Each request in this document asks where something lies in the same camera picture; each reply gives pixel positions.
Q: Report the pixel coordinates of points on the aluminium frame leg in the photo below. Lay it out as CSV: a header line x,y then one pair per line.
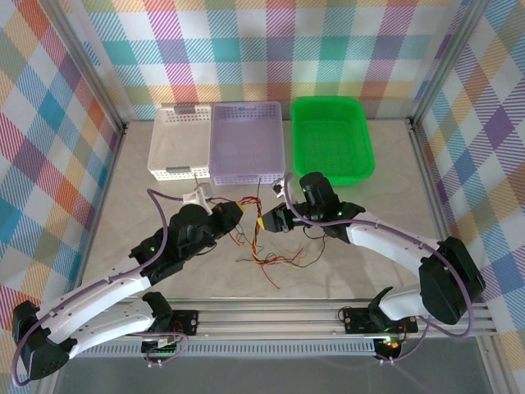
x,y
490,365

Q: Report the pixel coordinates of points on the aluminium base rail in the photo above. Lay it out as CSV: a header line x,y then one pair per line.
x,y
266,318

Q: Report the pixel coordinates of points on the green plastic basket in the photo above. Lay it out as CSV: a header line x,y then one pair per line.
x,y
332,135

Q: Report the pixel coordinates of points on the aluminium frame post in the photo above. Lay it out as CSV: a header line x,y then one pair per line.
x,y
451,61
86,65

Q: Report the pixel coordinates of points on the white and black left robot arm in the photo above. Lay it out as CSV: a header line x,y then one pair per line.
x,y
94,295

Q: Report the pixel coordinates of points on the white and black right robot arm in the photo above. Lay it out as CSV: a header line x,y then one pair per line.
x,y
389,242

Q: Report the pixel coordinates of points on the lilac perforated plastic basket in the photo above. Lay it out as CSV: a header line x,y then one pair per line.
x,y
246,143

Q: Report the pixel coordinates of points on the small control circuit board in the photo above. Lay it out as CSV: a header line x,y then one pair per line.
x,y
389,344
162,349

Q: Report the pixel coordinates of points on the white perforated plastic basket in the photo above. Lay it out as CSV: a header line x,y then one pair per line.
x,y
176,139

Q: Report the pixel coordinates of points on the aluminium side rail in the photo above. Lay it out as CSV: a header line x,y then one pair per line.
x,y
426,172
102,205

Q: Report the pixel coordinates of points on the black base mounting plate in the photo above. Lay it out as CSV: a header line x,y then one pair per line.
x,y
357,320
188,322

